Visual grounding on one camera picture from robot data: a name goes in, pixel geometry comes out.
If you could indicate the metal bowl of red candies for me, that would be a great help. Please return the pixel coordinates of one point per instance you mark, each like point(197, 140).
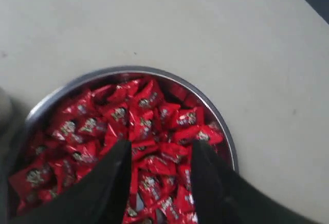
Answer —
point(69, 132)

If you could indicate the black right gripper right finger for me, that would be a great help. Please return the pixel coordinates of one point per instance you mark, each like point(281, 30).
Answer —
point(221, 195)

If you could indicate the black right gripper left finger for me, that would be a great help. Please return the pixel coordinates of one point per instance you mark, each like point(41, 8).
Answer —
point(100, 197)

